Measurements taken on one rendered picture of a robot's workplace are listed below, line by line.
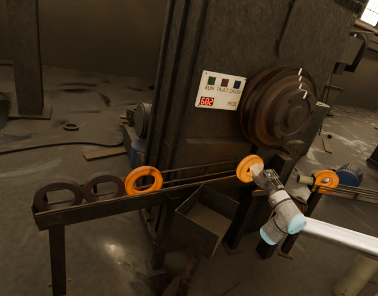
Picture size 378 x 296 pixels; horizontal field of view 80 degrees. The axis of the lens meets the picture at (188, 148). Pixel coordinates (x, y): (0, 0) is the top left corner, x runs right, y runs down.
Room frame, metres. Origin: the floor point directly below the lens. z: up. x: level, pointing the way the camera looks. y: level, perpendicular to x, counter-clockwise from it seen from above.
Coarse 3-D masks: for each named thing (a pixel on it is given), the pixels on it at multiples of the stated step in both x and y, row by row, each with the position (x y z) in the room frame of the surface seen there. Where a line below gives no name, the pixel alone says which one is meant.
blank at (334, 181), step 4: (320, 172) 1.40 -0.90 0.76; (324, 172) 1.39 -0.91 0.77; (328, 172) 1.39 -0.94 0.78; (332, 172) 1.39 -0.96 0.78; (316, 176) 1.39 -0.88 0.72; (320, 176) 1.39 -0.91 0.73; (324, 176) 1.39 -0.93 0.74; (328, 176) 1.39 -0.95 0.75; (332, 176) 1.38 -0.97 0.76; (336, 176) 1.38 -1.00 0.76; (316, 180) 1.39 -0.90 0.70; (320, 180) 1.39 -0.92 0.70; (332, 180) 1.38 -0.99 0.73; (336, 180) 1.38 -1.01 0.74; (320, 184) 1.39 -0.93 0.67; (324, 184) 1.40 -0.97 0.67; (328, 184) 1.39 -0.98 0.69; (332, 184) 1.38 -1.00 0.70; (336, 184) 1.38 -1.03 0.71; (324, 188) 1.39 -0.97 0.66; (328, 188) 1.38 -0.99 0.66
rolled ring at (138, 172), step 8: (136, 168) 0.92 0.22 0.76; (144, 168) 0.92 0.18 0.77; (152, 168) 0.94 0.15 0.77; (128, 176) 0.89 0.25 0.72; (136, 176) 0.89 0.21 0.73; (160, 176) 0.95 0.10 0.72; (128, 184) 0.87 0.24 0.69; (160, 184) 0.96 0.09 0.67; (128, 192) 0.87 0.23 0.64; (136, 192) 0.91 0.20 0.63
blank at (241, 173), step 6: (252, 156) 1.06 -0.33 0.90; (258, 156) 1.09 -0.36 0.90; (240, 162) 1.05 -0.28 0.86; (246, 162) 1.03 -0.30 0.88; (252, 162) 1.05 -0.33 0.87; (258, 162) 1.07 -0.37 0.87; (240, 168) 1.02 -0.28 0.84; (246, 168) 1.03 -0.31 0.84; (240, 174) 1.02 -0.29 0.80; (246, 174) 1.04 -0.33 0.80; (246, 180) 1.05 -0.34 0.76; (252, 180) 1.07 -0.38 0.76
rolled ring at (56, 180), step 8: (48, 184) 0.71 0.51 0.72; (56, 184) 0.72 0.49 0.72; (64, 184) 0.74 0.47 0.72; (72, 184) 0.75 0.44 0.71; (40, 192) 0.70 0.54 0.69; (72, 192) 0.75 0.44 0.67; (80, 192) 0.77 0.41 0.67; (40, 200) 0.69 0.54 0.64; (72, 200) 0.77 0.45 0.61; (80, 200) 0.77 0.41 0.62; (40, 208) 0.69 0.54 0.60; (48, 208) 0.71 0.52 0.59; (56, 208) 0.73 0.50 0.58; (72, 208) 0.75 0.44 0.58
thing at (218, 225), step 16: (208, 192) 0.96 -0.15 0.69; (192, 208) 0.92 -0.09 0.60; (208, 208) 0.94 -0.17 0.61; (224, 208) 0.92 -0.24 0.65; (176, 224) 0.73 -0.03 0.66; (192, 224) 0.70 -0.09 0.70; (208, 224) 0.84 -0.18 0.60; (224, 224) 0.86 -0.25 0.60; (192, 240) 0.69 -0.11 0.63; (208, 240) 0.67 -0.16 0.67; (192, 256) 0.81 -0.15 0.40; (208, 256) 0.66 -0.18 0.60; (192, 272) 0.80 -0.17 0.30; (176, 288) 0.89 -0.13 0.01; (192, 288) 0.91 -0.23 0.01
